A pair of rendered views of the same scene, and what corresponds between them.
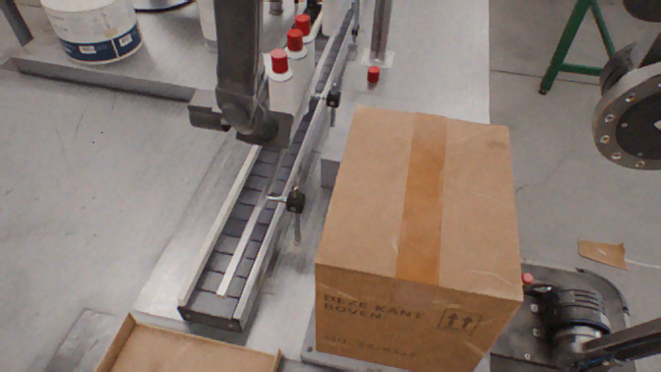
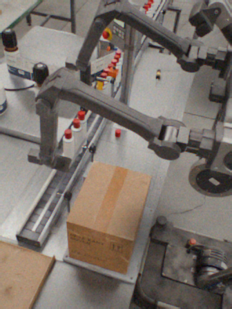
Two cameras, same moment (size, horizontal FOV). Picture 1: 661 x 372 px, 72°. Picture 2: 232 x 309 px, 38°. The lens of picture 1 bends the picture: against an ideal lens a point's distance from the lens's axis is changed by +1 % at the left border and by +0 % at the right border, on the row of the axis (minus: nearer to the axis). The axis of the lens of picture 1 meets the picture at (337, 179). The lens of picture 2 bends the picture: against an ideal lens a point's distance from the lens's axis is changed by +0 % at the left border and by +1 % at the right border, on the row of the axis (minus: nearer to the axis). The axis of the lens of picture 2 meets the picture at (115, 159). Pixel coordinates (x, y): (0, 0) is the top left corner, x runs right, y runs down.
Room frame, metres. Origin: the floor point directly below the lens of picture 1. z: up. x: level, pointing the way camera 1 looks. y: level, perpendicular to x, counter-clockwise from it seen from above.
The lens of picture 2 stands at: (-0.31, -0.16, 2.11)
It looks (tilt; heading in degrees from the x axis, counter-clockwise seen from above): 47 degrees down; 3
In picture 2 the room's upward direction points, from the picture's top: 5 degrees clockwise
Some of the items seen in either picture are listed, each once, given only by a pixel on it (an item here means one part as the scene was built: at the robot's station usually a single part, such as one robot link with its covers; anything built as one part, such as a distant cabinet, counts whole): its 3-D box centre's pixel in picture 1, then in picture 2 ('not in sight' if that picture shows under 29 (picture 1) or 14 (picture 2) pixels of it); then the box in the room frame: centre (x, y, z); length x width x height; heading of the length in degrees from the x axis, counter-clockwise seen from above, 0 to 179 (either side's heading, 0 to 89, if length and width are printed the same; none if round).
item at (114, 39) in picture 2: not in sight; (123, 25); (1.22, -0.05, 1.38); 0.17 x 0.10 x 0.19; 44
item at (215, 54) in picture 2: not in sight; (217, 57); (0.90, -0.45, 1.45); 0.09 x 0.08 x 0.12; 171
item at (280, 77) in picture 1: (281, 95); (68, 147); (0.76, 0.12, 0.98); 0.05 x 0.05 x 0.20
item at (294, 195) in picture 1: (284, 215); (63, 201); (0.50, 0.09, 0.91); 0.07 x 0.03 x 0.16; 79
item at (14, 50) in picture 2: not in sight; (12, 53); (1.41, 0.61, 1.04); 0.09 x 0.09 x 0.29
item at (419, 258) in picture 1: (410, 240); (110, 216); (0.41, -0.12, 0.99); 0.30 x 0.24 x 0.27; 171
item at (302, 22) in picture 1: (303, 59); (81, 128); (0.90, 0.09, 0.98); 0.05 x 0.05 x 0.20
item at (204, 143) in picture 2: not in sight; (201, 143); (0.40, -0.36, 1.45); 0.09 x 0.08 x 0.12; 171
